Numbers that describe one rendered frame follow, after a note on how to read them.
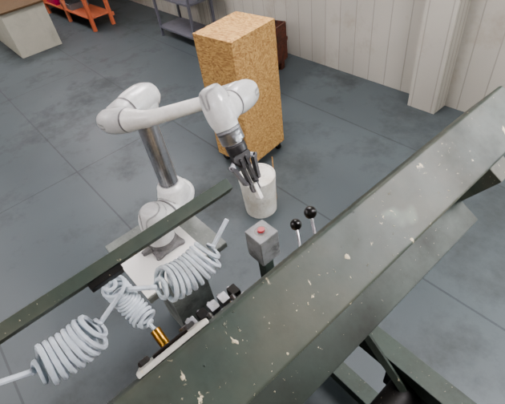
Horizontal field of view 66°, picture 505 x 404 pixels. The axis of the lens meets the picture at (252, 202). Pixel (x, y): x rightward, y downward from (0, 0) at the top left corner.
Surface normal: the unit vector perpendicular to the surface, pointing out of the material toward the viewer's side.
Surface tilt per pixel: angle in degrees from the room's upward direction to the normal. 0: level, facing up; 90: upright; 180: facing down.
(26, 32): 90
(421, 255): 33
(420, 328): 0
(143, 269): 1
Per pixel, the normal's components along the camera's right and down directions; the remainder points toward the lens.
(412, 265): 0.25, -0.34
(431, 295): -0.12, -0.71
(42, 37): 0.66, 0.46
